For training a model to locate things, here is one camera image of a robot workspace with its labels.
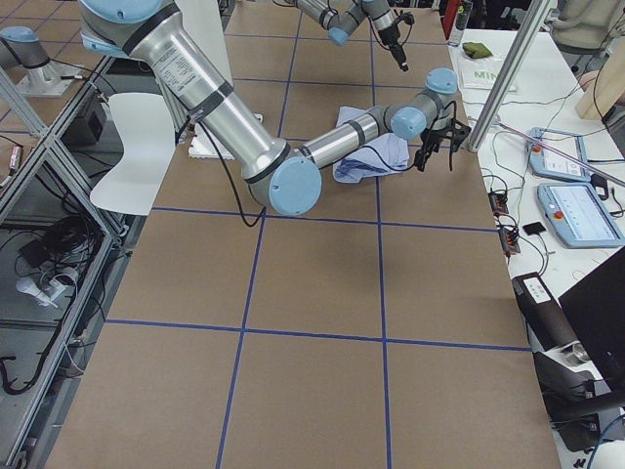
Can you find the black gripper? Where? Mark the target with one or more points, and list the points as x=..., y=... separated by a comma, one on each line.
x=430, y=140
x=391, y=37

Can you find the blue striped button shirt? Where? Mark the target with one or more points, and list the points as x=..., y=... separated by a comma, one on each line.
x=384, y=155

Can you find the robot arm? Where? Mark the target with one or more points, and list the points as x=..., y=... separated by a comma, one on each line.
x=382, y=19
x=283, y=178

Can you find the green bean bag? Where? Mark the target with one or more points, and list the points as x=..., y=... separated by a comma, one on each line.
x=476, y=50

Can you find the white paper sheet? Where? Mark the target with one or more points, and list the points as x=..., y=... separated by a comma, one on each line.
x=479, y=74

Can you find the orange black electronics board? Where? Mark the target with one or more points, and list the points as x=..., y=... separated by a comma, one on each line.
x=498, y=203

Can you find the lower teach pendant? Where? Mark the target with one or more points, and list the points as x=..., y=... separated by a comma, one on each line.
x=577, y=216

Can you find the black laptop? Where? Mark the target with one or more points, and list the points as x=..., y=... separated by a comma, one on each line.
x=594, y=308

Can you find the white chair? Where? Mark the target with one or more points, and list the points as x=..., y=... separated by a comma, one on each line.
x=147, y=133

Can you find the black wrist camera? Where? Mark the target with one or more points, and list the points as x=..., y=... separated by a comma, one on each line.
x=405, y=17
x=456, y=132

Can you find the aluminium frame post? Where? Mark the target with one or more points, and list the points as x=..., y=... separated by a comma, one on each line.
x=536, y=15

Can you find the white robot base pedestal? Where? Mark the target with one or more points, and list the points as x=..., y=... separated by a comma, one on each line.
x=202, y=23

